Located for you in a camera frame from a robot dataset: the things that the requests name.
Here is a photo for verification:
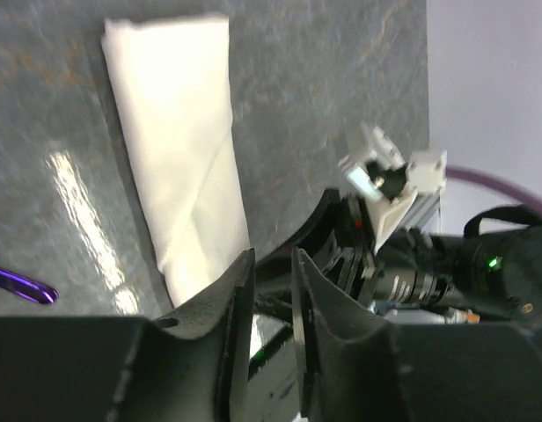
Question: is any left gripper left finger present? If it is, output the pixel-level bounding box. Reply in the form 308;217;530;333
149;249;255;421

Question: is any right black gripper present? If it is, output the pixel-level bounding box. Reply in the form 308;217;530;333
257;188;473;324

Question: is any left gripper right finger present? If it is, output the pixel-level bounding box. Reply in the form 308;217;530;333
291;248;399;421

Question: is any purple handled spoon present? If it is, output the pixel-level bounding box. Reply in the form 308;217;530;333
0;268;59;305

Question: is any white cloth napkin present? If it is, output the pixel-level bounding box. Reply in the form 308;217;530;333
102;15;250;306

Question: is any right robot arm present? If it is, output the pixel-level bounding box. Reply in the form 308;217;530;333
255;189;542;323

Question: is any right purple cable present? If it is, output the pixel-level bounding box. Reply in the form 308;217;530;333
444;164;542;216

